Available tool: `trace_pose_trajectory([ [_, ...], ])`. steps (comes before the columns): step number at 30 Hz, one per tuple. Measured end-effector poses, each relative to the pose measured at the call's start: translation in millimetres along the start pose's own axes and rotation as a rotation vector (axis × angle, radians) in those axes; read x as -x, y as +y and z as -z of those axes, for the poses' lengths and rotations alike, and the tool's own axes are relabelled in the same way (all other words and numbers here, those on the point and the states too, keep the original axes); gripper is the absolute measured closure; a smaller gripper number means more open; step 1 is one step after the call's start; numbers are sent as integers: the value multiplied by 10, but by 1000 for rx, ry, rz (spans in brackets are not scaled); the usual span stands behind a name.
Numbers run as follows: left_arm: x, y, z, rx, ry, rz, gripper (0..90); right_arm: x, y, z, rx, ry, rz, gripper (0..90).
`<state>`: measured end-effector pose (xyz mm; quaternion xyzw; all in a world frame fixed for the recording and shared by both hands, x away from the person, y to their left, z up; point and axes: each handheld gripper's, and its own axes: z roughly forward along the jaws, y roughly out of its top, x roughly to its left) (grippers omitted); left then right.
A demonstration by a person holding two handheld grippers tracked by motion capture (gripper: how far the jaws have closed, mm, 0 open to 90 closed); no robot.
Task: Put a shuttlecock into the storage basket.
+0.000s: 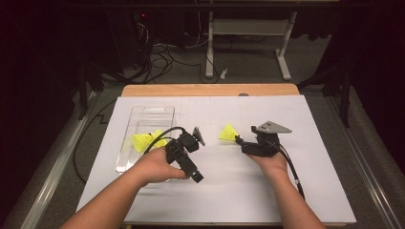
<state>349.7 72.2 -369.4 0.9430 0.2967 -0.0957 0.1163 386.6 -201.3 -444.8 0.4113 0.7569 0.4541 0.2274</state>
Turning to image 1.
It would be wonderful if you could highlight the right hand-held gripper cable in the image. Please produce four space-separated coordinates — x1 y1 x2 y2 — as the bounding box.
270 139 306 201

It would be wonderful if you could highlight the hand-held gripper cable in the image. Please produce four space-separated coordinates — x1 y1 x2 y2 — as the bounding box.
72 126 187 185
270 139 306 201

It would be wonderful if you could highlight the white metal desk frame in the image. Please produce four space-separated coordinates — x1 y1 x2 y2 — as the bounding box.
204 10 299 82

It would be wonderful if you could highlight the person's right hand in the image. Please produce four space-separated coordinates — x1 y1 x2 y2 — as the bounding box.
249 149 289 179

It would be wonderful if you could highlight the white board sheet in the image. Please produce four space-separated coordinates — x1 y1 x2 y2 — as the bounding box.
75 94 357 225

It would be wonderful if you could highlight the person's left hand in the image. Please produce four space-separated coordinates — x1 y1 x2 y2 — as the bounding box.
133 146 190 187

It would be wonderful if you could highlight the clear plastic container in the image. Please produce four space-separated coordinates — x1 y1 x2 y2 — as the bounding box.
115 105 176 175

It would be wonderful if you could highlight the bundle of black floor cables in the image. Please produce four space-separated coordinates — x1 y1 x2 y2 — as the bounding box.
120 44 221 85

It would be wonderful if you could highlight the left hand-held gripper cable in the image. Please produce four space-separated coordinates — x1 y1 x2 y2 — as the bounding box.
72 126 187 185

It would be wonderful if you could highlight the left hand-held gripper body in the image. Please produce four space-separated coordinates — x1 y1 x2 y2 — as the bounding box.
164 126 206 175

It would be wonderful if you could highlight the dark computer tower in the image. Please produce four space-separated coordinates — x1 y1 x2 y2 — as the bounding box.
108 9 154 70

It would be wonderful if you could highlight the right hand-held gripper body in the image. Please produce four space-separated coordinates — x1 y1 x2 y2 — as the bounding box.
242 120 293 157

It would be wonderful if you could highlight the aluminium floor rail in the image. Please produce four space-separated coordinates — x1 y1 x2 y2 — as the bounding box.
324 94 402 229
18 92 96 229

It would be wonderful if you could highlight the black metal stand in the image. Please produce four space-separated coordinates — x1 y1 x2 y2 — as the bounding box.
297 63 352 128
75 60 106 120

